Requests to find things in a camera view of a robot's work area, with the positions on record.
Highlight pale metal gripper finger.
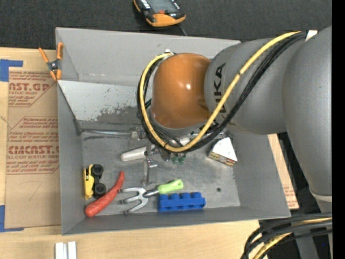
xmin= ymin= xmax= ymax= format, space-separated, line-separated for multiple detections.
xmin=148 ymin=162 xmax=158 ymax=185
xmin=142 ymin=156 xmax=153 ymax=186

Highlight white rounded stick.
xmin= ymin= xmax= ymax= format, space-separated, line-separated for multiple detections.
xmin=120 ymin=137 xmax=192 ymax=162

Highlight grey metal bin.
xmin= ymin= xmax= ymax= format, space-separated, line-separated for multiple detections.
xmin=55 ymin=27 xmax=292 ymax=236

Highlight blue toy building brick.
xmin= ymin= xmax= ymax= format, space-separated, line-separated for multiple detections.
xmin=157 ymin=192 xmax=206 ymax=213

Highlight red toy chili pepper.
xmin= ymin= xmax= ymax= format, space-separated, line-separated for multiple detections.
xmin=84 ymin=171 xmax=126 ymax=218

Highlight yellow toy car black wheels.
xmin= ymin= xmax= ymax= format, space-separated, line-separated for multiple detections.
xmin=82 ymin=163 xmax=107 ymax=201

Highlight white wedge-shaped printed box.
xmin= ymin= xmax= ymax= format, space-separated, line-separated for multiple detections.
xmin=207 ymin=137 xmax=238 ymax=167

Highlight brown cardboard board red print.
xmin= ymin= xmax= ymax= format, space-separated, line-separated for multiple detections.
xmin=0 ymin=46 xmax=300 ymax=233

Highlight green-handled metal garden fork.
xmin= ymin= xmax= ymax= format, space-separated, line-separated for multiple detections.
xmin=120 ymin=179 xmax=184 ymax=215

